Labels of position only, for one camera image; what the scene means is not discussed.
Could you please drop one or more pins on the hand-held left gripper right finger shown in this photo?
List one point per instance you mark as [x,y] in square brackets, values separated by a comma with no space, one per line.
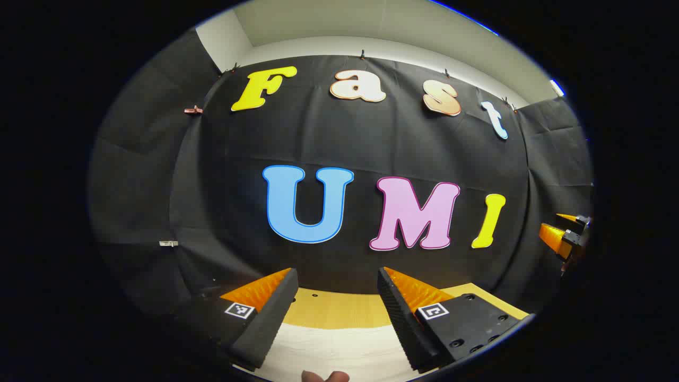
[403,329]

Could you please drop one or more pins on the black backdrop cloth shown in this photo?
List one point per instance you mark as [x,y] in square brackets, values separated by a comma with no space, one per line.
[371,138]

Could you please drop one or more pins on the silver metal clip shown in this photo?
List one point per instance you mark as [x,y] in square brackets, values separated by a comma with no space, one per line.
[168,243]

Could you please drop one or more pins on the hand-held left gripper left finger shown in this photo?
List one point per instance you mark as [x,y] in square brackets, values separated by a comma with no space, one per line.
[270,323]

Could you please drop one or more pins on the pink clip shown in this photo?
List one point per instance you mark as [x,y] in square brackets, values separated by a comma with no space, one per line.
[193,110]

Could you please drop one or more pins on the white jeans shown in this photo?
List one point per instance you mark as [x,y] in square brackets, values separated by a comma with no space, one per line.
[334,350]

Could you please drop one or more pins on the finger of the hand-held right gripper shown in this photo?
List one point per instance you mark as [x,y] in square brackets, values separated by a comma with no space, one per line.
[581,222]
[554,237]

